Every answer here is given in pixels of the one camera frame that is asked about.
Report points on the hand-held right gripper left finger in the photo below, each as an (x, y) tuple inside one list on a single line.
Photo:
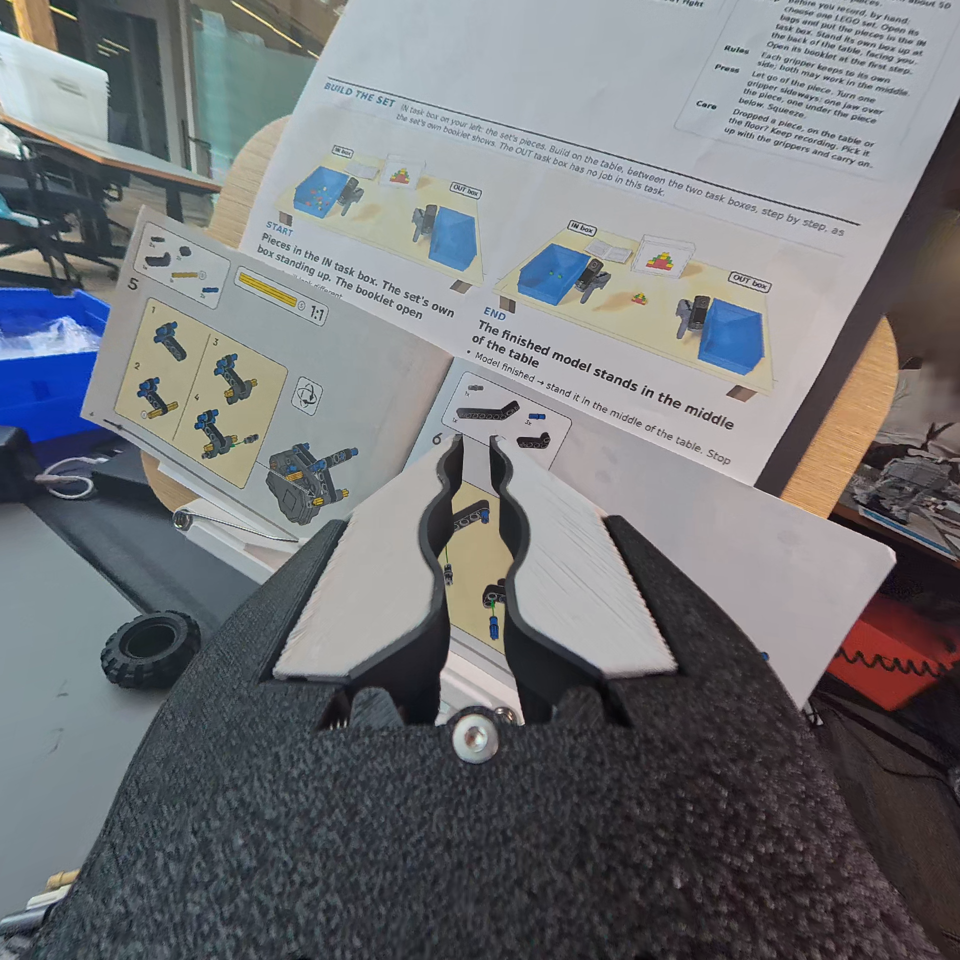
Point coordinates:
[(367, 585)]

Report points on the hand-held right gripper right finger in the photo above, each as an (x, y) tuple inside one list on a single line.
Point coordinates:
[(585, 585)]

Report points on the black desk mat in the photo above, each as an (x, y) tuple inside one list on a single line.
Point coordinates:
[(135, 540)]

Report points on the grey desk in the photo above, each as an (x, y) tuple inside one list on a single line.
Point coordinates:
[(52, 712)]

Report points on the open building booklet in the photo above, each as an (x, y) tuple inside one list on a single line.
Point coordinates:
[(360, 375)]

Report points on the black toy tire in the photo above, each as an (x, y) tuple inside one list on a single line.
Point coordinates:
[(120, 660)]

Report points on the light wooden book stand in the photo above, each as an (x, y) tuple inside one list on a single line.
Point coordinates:
[(840, 420)]

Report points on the orange box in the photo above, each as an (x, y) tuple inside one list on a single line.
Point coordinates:
[(900, 637)]

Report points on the dark printed set box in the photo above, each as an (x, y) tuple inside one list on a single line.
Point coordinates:
[(915, 480)]

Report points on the small black device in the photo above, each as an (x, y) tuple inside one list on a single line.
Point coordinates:
[(15, 465)]

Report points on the blue plastic bin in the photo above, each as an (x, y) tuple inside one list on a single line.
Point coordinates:
[(45, 390)]

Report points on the clear plastic bags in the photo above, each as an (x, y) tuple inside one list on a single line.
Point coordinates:
[(45, 337)]

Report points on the tan toy peg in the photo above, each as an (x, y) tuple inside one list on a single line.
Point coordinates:
[(61, 879)]

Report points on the white printed instruction sheet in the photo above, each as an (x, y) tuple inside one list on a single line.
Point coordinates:
[(562, 112)]

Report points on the background office table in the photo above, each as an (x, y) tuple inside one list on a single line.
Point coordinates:
[(135, 161)]

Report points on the black office chair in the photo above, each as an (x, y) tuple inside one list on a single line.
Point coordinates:
[(45, 202)]

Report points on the white storage box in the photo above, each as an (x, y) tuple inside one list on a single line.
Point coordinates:
[(45, 82)]

